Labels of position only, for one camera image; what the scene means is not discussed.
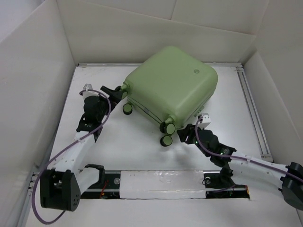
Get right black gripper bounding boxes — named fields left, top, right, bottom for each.
left=177, top=123, right=210, bottom=157

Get light green suitcase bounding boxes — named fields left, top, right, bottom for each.
left=120, top=46, right=218, bottom=147

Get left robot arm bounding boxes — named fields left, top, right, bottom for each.
left=40, top=84, right=127, bottom=211

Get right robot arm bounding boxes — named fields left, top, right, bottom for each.
left=177, top=124, right=303, bottom=210

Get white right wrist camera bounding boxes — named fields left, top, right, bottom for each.
left=198, top=113, right=211, bottom=129

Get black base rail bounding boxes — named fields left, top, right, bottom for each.
left=81, top=170, right=250, bottom=200

